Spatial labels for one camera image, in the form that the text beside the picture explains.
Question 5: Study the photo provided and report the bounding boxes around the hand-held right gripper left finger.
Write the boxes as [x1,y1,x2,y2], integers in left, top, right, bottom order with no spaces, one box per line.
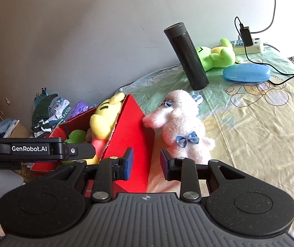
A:
[44,147,134,203]

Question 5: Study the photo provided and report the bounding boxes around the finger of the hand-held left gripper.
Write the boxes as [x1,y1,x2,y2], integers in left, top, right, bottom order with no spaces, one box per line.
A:
[64,143,97,161]

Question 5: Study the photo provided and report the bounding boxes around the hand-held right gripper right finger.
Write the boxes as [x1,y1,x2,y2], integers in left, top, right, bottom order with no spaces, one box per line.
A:
[160,148,246,203]

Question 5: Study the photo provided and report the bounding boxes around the green plush head black antennae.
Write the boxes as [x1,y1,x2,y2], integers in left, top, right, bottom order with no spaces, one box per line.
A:
[63,130,88,165]

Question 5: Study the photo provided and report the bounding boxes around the red cardboard box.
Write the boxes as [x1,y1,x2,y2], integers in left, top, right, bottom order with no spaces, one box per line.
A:
[30,94,156,193]

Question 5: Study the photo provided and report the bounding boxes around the white plush bunny blue bows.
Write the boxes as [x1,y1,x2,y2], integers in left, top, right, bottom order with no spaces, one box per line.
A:
[142,90,216,165]

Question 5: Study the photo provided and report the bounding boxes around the blue folded cloth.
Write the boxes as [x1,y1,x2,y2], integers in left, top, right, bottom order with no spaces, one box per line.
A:
[0,118,20,138]

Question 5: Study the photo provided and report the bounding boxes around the yellow plush tiger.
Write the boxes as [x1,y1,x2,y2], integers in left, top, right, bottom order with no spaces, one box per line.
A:
[86,93,125,165]

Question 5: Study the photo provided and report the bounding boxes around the purple packet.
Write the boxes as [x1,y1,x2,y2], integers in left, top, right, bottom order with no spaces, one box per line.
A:
[64,100,89,120]

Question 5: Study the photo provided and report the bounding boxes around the pile of clothes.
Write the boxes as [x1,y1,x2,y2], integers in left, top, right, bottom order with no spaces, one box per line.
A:
[31,87,71,138]

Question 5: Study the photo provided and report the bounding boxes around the printed cartoon bed sheet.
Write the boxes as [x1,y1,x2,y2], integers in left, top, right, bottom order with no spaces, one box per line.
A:
[115,49,294,237]

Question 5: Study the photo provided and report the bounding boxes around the black thermos bottle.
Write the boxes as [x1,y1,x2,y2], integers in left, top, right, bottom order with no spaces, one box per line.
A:
[164,22,209,91]

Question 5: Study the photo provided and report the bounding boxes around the green plush frog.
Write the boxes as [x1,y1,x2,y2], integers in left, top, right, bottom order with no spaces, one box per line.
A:
[197,38,236,72]

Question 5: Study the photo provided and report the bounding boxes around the blue glasses case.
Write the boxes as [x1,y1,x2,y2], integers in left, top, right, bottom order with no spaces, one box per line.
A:
[223,63,272,83]

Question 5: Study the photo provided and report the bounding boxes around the white power strip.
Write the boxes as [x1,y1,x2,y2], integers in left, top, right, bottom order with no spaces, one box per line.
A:
[229,38,264,55]

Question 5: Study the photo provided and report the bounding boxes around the black charger plug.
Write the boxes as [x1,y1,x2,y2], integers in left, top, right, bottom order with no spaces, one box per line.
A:
[240,26,253,47]

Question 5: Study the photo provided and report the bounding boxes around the black cable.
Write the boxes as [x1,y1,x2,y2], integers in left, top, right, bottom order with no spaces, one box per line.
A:
[250,0,277,34]
[234,17,294,85]

